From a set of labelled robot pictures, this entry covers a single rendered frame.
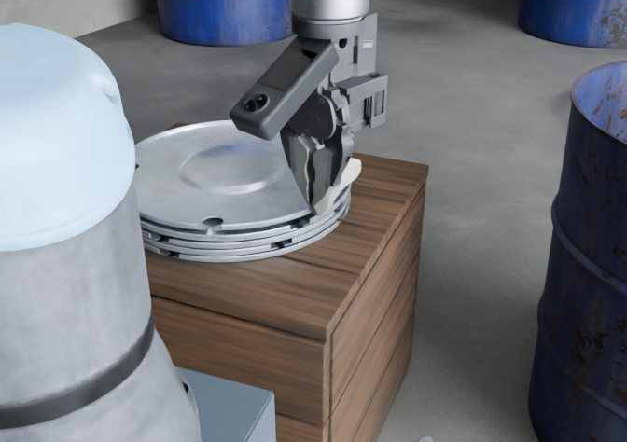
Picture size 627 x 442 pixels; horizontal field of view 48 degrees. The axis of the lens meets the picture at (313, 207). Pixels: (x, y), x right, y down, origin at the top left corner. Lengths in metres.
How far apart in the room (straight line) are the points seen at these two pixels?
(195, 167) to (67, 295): 0.57
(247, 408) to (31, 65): 0.24
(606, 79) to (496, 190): 0.72
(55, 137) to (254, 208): 0.52
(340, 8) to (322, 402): 0.38
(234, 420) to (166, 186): 0.45
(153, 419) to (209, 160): 0.55
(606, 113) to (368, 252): 0.43
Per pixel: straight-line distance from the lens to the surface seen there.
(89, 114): 0.29
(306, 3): 0.66
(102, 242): 0.30
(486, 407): 1.11
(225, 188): 0.81
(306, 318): 0.67
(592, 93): 1.00
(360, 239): 0.79
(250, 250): 0.74
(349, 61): 0.71
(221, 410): 0.45
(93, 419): 0.35
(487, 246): 1.47
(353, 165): 0.74
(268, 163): 0.86
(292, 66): 0.67
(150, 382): 0.37
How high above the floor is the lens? 0.76
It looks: 29 degrees down
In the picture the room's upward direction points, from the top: straight up
